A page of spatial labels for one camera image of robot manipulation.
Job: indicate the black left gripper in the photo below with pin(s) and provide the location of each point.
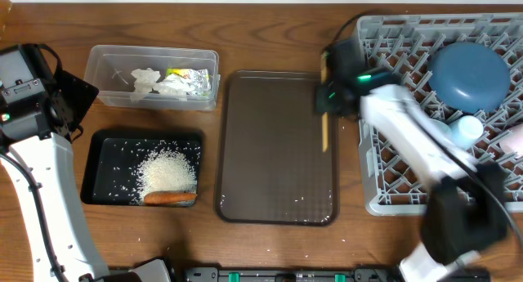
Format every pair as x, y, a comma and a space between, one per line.
76, 100

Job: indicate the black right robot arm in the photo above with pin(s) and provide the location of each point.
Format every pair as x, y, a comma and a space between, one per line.
465, 212

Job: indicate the pale pink cup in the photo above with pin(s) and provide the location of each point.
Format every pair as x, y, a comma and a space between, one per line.
512, 143

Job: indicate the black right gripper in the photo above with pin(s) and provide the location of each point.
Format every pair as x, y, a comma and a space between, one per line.
327, 97

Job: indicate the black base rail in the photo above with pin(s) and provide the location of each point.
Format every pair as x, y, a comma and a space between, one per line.
294, 274

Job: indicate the white tissue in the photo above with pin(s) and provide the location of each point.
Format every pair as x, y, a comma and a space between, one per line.
145, 81
172, 85

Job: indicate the pile of white rice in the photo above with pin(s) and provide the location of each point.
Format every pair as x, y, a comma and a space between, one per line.
164, 170

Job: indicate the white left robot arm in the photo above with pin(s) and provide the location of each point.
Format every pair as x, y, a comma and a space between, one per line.
61, 245

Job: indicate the dark blue plate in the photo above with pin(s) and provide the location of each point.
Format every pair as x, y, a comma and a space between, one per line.
469, 77

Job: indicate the orange carrot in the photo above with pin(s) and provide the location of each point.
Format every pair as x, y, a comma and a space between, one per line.
168, 197

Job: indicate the black waste tray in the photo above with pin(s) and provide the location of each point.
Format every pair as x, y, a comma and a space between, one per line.
114, 173

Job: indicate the silver foil snack wrapper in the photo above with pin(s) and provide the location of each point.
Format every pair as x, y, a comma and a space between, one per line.
193, 82

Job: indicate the clear plastic bin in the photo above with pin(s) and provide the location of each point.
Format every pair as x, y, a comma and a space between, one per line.
109, 69

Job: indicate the light blue bowl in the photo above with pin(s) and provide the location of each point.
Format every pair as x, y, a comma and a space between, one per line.
444, 131

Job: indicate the light blue cup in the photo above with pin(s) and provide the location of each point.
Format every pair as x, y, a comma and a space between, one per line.
465, 132

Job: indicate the dark brown serving tray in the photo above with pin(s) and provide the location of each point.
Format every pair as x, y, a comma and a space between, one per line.
278, 161

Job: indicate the grey dishwasher rack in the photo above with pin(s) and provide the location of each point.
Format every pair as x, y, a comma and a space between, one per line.
404, 44

